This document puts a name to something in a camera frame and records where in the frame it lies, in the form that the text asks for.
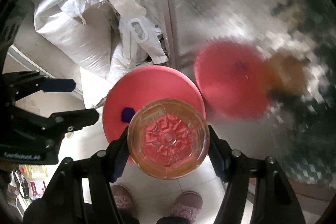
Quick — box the blue bottle cap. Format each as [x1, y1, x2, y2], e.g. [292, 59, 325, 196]
[121, 107, 135, 123]

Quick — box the orange plastic jar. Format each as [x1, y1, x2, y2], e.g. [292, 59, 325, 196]
[127, 98, 210, 180]

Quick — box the red trash bin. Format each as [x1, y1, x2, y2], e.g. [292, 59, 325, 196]
[102, 66, 206, 144]

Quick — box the pink slipper left foot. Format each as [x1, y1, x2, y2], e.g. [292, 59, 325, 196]
[111, 185, 134, 212]

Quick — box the pink slipper foot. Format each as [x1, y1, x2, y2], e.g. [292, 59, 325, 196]
[170, 190, 203, 223]
[111, 185, 134, 212]

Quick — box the pink slipper right foot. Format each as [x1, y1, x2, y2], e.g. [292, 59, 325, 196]
[170, 190, 203, 223]

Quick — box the white woven sack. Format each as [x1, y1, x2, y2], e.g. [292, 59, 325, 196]
[31, 0, 113, 77]

